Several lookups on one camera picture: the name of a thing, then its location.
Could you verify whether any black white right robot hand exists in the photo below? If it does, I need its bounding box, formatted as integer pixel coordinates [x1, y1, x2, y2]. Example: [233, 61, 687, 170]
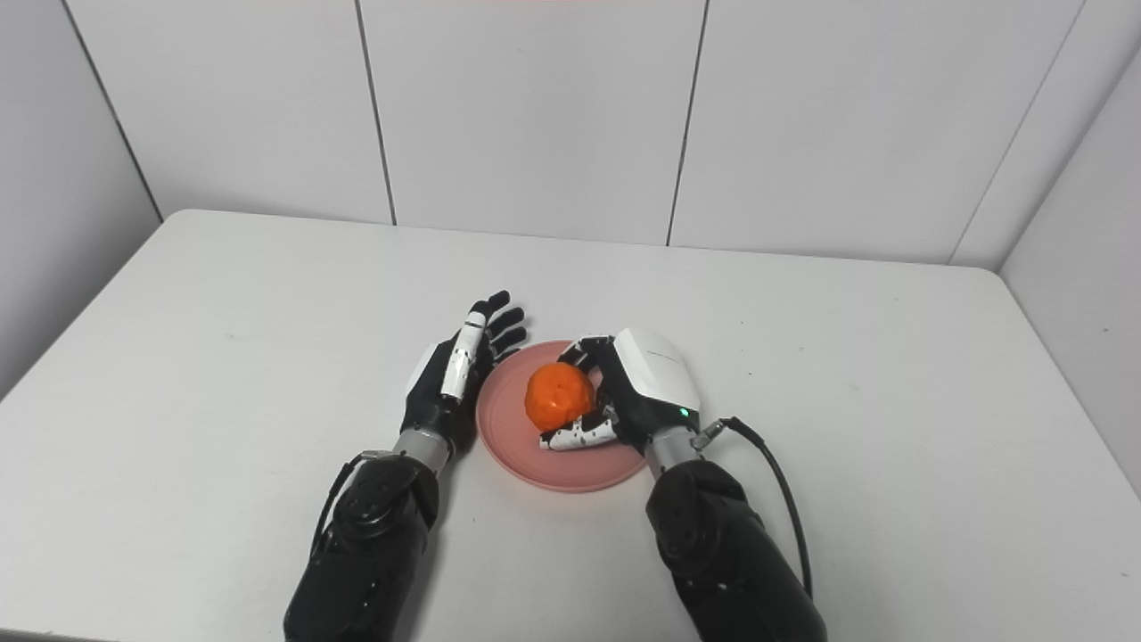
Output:
[538, 327, 702, 453]

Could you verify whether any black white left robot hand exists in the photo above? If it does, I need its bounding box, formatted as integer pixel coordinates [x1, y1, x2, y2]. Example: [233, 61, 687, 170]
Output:
[399, 290, 529, 452]

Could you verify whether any orange fruit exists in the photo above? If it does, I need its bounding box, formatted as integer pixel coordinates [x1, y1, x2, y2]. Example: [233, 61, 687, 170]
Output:
[524, 362, 596, 435]

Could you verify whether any pink round plate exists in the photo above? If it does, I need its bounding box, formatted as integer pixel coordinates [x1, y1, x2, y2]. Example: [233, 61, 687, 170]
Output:
[475, 340, 650, 494]

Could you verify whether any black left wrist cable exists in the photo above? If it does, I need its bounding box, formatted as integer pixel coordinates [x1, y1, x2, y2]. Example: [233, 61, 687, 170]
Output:
[309, 451, 393, 558]

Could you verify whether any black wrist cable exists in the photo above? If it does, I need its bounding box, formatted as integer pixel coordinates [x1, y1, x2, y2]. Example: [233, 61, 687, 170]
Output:
[691, 416, 814, 598]
[309, 451, 393, 558]

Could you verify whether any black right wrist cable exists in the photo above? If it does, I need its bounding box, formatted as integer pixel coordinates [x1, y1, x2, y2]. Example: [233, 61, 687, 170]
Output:
[691, 416, 814, 598]

